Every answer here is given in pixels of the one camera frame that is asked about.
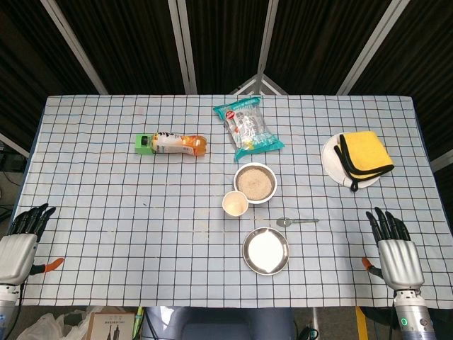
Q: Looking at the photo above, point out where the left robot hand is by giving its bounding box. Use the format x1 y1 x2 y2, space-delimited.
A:
0 203 65 286

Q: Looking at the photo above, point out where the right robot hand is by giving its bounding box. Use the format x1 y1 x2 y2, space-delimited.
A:
361 207 425 293

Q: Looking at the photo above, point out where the metal spoon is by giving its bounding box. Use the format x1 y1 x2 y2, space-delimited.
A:
276 217 320 227

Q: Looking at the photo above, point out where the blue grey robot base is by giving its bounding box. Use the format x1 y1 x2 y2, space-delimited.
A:
143 306 297 340

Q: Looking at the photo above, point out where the white plate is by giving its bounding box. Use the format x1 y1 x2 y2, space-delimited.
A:
321 133 385 188

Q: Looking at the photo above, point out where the metal plate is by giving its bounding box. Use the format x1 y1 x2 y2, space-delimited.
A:
242 227 290 275

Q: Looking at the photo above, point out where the white paper cup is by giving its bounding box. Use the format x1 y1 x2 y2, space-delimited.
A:
222 191 248 217

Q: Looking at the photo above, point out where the metal bowl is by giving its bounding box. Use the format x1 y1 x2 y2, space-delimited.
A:
233 162 278 205

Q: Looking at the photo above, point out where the white plastic bag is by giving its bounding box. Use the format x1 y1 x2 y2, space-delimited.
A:
28 307 104 340

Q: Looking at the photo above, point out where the yellow cloth with black trim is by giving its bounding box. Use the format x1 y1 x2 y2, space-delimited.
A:
333 130 395 192

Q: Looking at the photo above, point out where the cardboard box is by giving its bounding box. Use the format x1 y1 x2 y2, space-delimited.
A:
86 312 137 340

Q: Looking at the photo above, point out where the blue checked tablecloth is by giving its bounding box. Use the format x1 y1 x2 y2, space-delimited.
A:
12 93 453 308

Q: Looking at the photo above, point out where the orange drink bottle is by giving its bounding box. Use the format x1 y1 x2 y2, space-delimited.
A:
140 131 208 157

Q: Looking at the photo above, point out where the teal snack bag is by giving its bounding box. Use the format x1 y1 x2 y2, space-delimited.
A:
212 95 286 164

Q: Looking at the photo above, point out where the white frame post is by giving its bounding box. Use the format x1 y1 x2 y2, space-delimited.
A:
167 0 197 95
336 0 405 95
40 0 109 95
255 0 281 95

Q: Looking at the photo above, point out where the white triangular frame foot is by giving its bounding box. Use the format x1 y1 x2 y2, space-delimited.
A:
231 73 288 96

